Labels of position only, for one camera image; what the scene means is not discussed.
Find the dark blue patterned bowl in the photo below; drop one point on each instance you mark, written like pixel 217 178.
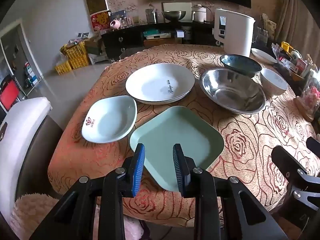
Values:
pixel 240 62

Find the beige curtain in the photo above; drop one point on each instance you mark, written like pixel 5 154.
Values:
pixel 295 12

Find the steel utensil holder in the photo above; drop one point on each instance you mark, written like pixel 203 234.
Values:
pixel 151 15

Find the yellow plastic crate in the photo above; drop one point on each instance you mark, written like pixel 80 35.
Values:
pixel 76 50
pixel 63 68
pixel 79 61

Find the wide stainless steel bowl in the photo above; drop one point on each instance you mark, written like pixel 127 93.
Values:
pixel 232 92

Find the black TV cabinet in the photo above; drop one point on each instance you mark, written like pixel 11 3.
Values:
pixel 125 38

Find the white and brown chair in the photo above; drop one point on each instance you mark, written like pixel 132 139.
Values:
pixel 22 130

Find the white plastic basket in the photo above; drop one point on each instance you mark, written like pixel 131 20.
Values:
pixel 98 59

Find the deep steel mixing bowl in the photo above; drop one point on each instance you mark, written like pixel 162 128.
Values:
pixel 174 15

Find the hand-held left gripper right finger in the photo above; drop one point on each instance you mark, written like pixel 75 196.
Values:
pixel 177 170

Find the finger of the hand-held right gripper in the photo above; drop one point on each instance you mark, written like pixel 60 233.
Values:
pixel 314 147
pixel 287 165

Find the small white plate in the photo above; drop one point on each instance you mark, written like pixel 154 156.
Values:
pixel 263 55

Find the pink fluffy cushion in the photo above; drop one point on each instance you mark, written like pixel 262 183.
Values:
pixel 30 212

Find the white cutting board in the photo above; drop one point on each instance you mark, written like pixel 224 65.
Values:
pixel 177 6

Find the white tape roll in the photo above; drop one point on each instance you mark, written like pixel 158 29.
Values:
pixel 295 55

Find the white ceramic bowl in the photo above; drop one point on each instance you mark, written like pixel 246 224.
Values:
pixel 273 78

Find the metal shelf rack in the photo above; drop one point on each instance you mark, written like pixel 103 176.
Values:
pixel 31 75

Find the large white round plate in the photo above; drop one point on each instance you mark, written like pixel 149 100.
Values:
pixel 150 85

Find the red and gold gift box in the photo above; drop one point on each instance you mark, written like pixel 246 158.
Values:
pixel 100 21

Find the white oval dish red logo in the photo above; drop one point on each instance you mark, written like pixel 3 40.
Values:
pixel 110 120

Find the red and white box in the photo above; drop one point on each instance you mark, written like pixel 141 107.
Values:
pixel 292 65

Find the red folding chair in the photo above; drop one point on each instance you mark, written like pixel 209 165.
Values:
pixel 8 95

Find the rose-pattern tablecloth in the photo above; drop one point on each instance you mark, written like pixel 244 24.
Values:
pixel 250 142

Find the pink piggy bank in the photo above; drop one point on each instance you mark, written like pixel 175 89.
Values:
pixel 115 25

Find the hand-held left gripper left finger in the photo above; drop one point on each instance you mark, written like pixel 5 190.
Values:
pixel 140 170

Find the green square plate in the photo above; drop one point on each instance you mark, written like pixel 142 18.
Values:
pixel 180 127

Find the white electric pot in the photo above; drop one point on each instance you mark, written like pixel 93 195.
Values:
pixel 200 13

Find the glass dome with rose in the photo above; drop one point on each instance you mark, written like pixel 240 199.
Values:
pixel 310 97

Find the yellow plastic toy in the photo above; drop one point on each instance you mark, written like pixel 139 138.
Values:
pixel 287 47

